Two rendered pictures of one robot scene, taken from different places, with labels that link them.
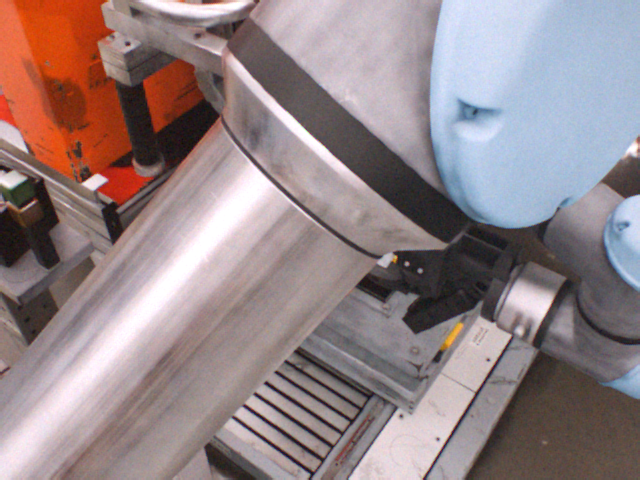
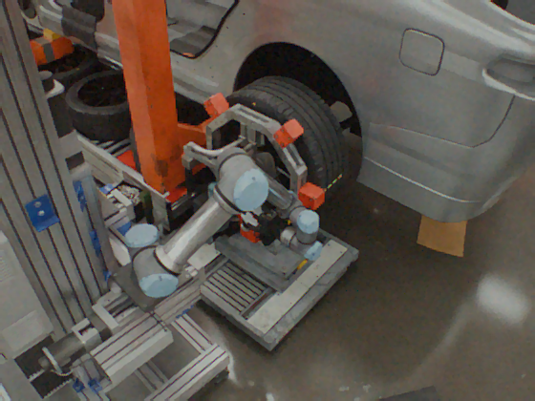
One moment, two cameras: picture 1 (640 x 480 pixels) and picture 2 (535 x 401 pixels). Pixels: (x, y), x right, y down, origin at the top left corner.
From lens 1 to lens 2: 1.23 m
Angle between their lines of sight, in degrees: 4
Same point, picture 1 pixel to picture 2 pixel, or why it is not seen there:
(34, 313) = not seen: hidden behind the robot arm
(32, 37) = (156, 147)
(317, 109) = (223, 197)
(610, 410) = (365, 299)
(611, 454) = (360, 314)
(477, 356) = (313, 275)
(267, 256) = (217, 212)
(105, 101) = (174, 166)
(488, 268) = (279, 226)
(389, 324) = (275, 258)
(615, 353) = (303, 247)
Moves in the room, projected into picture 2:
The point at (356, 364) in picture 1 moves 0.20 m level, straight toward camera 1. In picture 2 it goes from (262, 272) to (254, 302)
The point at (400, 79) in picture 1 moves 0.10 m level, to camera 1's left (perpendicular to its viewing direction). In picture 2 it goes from (231, 194) to (198, 192)
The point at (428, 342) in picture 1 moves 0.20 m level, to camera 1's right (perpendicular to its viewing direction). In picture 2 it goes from (289, 264) to (327, 267)
